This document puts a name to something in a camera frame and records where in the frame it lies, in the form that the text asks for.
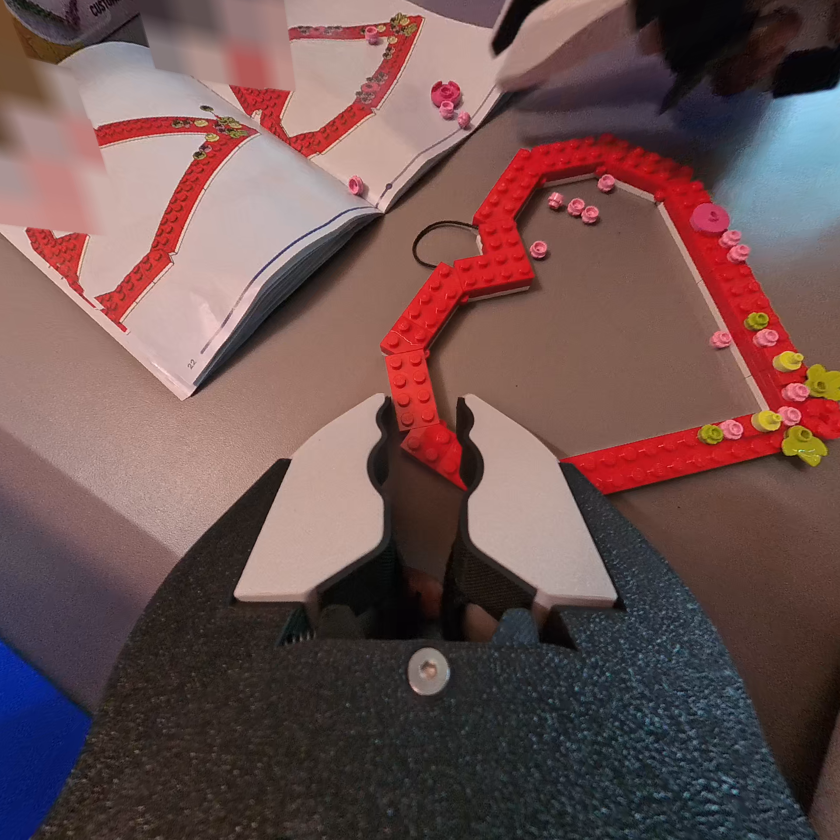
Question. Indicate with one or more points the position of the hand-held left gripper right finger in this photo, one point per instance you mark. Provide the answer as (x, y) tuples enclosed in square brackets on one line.
[(531, 518)]

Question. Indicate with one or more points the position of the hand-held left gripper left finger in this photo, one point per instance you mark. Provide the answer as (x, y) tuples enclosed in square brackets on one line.
[(321, 512)]

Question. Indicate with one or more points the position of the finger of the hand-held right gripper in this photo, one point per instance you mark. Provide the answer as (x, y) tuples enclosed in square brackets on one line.
[(564, 46), (512, 23)]

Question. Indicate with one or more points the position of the red brick heart frame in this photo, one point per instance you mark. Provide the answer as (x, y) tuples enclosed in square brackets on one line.
[(505, 210)]

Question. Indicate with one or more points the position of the magenta round plate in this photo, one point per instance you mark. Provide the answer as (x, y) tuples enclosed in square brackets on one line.
[(445, 90), (709, 218)]

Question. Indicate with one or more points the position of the grey desk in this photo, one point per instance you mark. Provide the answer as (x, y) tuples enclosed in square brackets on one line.
[(623, 315)]

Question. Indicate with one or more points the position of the person's right hand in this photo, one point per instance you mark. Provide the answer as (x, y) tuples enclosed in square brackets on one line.
[(781, 26)]

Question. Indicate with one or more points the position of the lime green round stud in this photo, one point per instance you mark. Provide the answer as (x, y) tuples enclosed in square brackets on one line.
[(757, 321), (711, 433)]

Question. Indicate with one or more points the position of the yellow-green cone stud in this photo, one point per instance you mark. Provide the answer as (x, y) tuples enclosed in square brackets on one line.
[(768, 420), (787, 360)]

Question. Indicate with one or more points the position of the instruction booklet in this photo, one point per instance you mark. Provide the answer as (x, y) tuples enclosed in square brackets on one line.
[(275, 216)]

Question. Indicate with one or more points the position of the blue plastic bin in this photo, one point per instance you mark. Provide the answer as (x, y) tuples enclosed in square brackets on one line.
[(33, 741)]

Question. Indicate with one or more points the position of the white product box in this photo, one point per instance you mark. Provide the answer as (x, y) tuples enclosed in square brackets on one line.
[(98, 6)]

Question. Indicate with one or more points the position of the yellow carton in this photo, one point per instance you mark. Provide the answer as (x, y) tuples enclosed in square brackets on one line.
[(26, 39)]

